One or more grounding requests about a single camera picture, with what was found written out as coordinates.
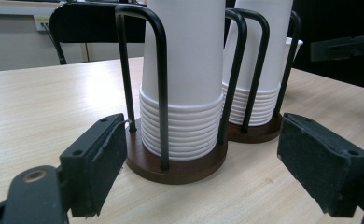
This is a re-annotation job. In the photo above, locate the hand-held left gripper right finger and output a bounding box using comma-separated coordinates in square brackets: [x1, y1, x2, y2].
[276, 112, 364, 218]

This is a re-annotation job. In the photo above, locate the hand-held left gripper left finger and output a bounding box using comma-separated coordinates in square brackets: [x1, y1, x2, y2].
[58, 113, 129, 218]

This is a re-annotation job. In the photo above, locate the single white paper cup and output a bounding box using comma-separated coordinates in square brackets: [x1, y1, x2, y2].
[281, 36, 304, 80]

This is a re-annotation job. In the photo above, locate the stack of white paper cups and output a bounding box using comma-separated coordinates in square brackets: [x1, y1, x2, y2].
[138, 0, 227, 162]
[221, 0, 295, 127]

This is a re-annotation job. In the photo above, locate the black wire cup holder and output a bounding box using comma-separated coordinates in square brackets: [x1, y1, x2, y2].
[114, 3, 302, 186]

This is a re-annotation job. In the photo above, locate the black backdrop panel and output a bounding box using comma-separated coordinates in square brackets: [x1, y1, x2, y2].
[291, 0, 364, 91]

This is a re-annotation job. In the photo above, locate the black chair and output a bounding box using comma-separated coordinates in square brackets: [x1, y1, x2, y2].
[49, 2, 147, 66]

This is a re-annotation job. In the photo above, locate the black cable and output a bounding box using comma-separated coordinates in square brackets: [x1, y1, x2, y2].
[43, 24, 59, 49]

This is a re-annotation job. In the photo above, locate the white wall socket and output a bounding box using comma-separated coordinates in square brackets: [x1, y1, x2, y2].
[33, 14, 51, 33]

